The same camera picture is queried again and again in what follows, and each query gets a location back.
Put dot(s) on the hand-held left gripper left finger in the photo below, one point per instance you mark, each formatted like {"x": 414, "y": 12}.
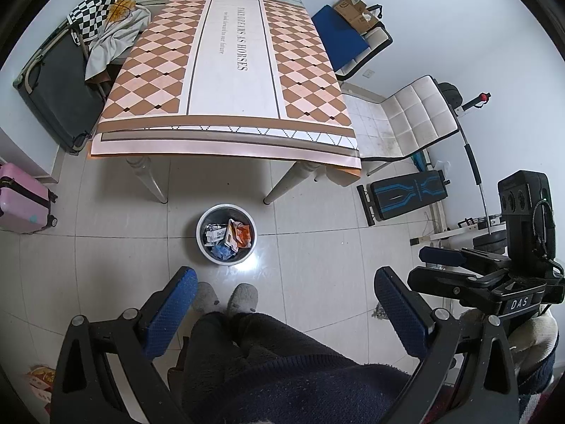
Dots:
{"x": 170, "y": 313}

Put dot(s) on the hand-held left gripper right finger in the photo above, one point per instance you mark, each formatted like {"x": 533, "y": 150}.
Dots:
{"x": 399, "y": 309}

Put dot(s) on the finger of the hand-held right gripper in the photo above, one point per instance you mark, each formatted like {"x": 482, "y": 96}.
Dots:
{"x": 437, "y": 282}
{"x": 441, "y": 256}

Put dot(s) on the round white trash bin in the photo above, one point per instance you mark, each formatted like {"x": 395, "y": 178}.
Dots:
{"x": 225, "y": 261}

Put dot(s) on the white toothpaste box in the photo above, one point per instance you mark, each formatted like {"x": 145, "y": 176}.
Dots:
{"x": 216, "y": 236}

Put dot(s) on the grey slipper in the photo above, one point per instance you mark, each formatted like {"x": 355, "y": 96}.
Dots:
{"x": 206, "y": 296}
{"x": 242, "y": 298}

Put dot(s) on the person's dark trousers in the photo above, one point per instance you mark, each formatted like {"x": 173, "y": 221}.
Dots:
{"x": 220, "y": 344}

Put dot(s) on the black blue weight bench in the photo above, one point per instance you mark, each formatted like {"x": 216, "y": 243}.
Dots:
{"x": 397, "y": 194}

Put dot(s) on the blue wrapper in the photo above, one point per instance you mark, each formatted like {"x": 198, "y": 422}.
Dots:
{"x": 223, "y": 253}

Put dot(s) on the black fitness machine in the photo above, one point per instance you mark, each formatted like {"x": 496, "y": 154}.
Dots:
{"x": 472, "y": 163}

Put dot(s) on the white orange carton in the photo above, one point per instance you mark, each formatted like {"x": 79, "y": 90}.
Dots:
{"x": 231, "y": 236}

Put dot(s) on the orange snack packet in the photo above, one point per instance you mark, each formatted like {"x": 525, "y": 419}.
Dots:
{"x": 244, "y": 234}

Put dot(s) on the person's dark sweater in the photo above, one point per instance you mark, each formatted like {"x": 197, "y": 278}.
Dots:
{"x": 309, "y": 397}

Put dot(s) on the white quilted chair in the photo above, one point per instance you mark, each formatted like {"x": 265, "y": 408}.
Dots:
{"x": 419, "y": 115}

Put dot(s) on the red patterned bag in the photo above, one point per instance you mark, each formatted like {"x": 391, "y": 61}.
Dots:
{"x": 39, "y": 380}

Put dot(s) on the red striped cloth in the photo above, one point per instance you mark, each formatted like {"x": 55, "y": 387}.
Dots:
{"x": 536, "y": 406}

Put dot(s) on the pink suitcase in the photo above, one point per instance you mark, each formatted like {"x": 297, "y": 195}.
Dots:
{"x": 22, "y": 198}

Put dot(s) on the table with checkered tablecloth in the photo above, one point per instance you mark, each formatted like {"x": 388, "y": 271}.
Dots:
{"x": 229, "y": 88}

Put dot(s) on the blue cushion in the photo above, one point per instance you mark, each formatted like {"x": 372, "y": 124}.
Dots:
{"x": 340, "y": 39}

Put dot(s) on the cardboard box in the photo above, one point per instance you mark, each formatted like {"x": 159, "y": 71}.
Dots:
{"x": 364, "y": 22}
{"x": 348, "y": 5}

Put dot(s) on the dark grey open suitcase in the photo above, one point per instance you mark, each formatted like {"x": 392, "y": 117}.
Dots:
{"x": 57, "y": 84}

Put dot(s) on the grey white cloth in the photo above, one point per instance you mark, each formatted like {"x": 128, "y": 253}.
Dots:
{"x": 114, "y": 39}

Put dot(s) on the yellow patterned cloth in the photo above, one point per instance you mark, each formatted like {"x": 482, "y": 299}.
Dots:
{"x": 121, "y": 8}

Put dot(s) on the black white checkered cloth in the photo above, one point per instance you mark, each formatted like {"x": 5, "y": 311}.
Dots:
{"x": 92, "y": 9}

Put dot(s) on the white wall socket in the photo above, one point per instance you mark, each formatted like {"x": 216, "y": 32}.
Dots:
{"x": 367, "y": 73}

